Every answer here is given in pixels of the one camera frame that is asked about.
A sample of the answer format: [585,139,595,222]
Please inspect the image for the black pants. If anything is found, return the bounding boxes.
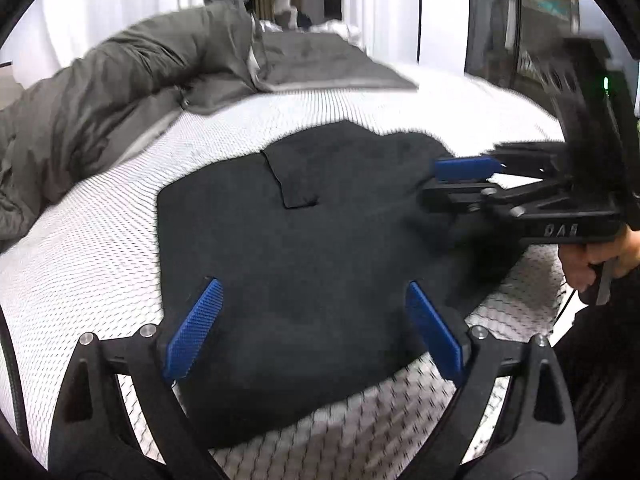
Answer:
[157,122,523,450]

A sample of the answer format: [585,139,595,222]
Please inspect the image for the right hand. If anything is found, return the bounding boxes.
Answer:
[558,228,639,292]

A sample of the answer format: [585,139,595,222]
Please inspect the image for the white sheer curtain right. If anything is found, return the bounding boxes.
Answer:
[342,0,470,77]

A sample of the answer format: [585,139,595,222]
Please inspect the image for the white sheer curtain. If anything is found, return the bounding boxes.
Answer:
[1,0,204,88]
[342,0,470,77]

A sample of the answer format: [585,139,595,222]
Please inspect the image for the dark glass shelf cabinet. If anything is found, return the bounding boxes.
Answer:
[465,0,575,89]

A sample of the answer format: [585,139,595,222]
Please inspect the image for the white crumpled bedsheet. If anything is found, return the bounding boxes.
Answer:
[252,20,367,58]

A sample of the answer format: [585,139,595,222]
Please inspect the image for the white chair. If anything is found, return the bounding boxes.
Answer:
[272,0,297,30]

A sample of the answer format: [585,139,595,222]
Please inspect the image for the dark grey duvet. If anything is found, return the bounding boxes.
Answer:
[1,1,411,245]

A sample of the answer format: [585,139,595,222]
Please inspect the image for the white sheer curtain left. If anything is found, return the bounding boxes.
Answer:
[1,0,204,88]

